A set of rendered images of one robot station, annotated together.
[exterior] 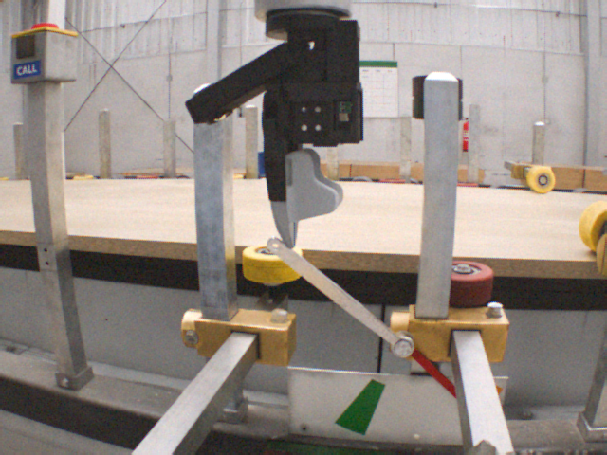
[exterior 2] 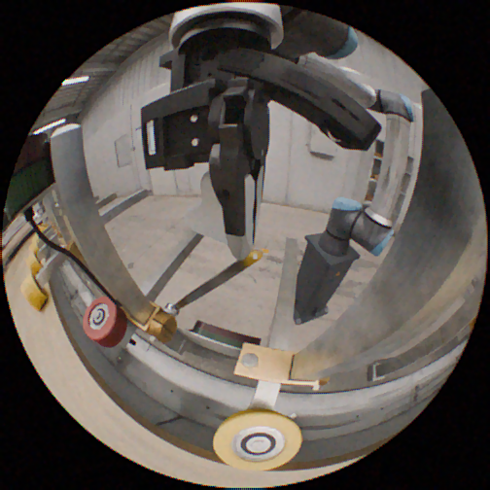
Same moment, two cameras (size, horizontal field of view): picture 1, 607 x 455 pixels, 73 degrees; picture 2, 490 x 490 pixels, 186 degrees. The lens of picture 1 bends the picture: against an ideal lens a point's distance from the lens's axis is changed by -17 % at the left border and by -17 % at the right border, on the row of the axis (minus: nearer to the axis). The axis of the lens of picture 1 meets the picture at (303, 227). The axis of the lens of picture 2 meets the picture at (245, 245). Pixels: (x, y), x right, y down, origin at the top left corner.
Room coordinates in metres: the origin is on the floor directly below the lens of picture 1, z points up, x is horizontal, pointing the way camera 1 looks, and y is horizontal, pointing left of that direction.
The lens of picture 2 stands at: (0.57, 0.02, 1.07)
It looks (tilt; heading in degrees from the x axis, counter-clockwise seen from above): 38 degrees down; 184
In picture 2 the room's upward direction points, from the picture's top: straight up
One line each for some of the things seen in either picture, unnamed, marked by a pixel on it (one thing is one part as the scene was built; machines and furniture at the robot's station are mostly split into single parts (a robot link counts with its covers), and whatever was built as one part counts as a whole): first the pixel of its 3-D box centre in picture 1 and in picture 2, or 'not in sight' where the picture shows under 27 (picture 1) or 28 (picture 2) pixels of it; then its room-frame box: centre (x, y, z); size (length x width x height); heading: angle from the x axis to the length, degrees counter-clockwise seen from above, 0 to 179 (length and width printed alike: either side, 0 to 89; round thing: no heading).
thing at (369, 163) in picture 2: not in sight; (382, 189); (-1.47, 2.11, 0.78); 0.90 x 0.45 x 1.55; 78
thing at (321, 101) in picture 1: (312, 83); (214, 95); (0.44, -0.01, 1.11); 0.09 x 0.08 x 0.12; 78
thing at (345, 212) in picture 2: not in sight; (345, 216); (-0.06, 0.48, 0.79); 0.17 x 0.15 x 0.18; 33
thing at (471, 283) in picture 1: (458, 309); (117, 331); (0.55, -0.19, 0.85); 0.08 x 0.08 x 0.11
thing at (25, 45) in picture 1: (25, 46); not in sight; (0.56, 0.36, 1.20); 0.03 x 0.01 x 0.03; 78
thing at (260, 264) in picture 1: (272, 287); (255, 432); (0.64, 0.04, 0.85); 0.08 x 0.08 x 0.11
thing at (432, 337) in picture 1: (447, 332); (140, 315); (0.50, -0.17, 0.85); 0.14 x 0.06 x 0.05; 78
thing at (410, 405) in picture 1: (395, 410); (186, 334); (0.48, -0.11, 0.75); 0.26 x 0.01 x 0.10; 78
